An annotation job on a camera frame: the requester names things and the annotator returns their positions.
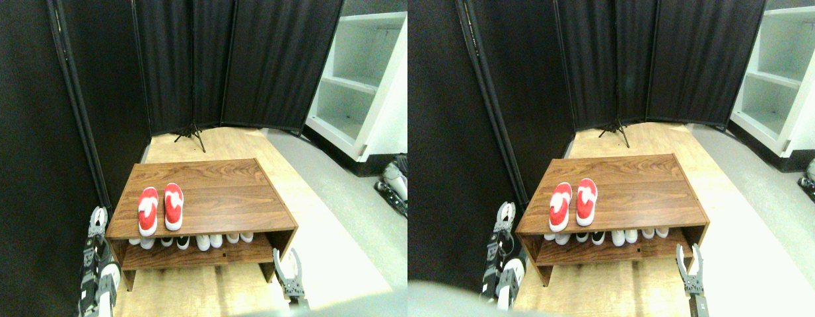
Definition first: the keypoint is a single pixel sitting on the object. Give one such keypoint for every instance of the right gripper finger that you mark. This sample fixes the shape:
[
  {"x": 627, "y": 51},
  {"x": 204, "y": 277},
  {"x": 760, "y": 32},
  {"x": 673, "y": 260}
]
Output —
[
  {"x": 283, "y": 280},
  {"x": 684, "y": 276},
  {"x": 700, "y": 276},
  {"x": 300, "y": 281}
]

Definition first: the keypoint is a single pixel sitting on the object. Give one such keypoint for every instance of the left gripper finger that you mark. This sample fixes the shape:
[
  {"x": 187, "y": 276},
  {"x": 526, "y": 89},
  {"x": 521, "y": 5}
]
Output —
[
  {"x": 92, "y": 238},
  {"x": 514, "y": 216},
  {"x": 499, "y": 234},
  {"x": 106, "y": 220}
]

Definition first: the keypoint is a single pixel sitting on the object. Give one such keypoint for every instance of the red shoe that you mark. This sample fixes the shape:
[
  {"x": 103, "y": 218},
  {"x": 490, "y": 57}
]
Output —
[
  {"x": 174, "y": 206},
  {"x": 148, "y": 211},
  {"x": 560, "y": 207},
  {"x": 587, "y": 201}
]

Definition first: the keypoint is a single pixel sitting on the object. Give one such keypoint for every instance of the black and white shoe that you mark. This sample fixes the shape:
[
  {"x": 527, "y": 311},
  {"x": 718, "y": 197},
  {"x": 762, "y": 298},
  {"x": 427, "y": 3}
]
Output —
[
  {"x": 598, "y": 238},
  {"x": 183, "y": 243}
]

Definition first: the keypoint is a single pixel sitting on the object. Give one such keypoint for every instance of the brown shoe rack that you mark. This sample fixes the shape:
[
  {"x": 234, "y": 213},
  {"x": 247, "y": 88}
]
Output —
[
  {"x": 635, "y": 195},
  {"x": 216, "y": 198}
]

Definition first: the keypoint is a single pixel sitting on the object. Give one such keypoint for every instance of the black curtain stand pole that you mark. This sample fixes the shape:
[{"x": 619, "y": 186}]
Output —
[
  {"x": 81, "y": 112},
  {"x": 490, "y": 99}
]

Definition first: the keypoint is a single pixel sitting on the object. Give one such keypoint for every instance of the black curtain stand foot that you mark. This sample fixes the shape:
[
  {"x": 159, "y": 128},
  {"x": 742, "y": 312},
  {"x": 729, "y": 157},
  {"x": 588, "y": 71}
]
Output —
[
  {"x": 617, "y": 124},
  {"x": 193, "y": 129}
]

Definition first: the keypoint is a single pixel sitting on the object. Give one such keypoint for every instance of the white shelf unit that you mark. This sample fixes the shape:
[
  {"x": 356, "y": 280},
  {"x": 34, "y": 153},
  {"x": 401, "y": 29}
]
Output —
[
  {"x": 787, "y": 53},
  {"x": 354, "y": 59}
]

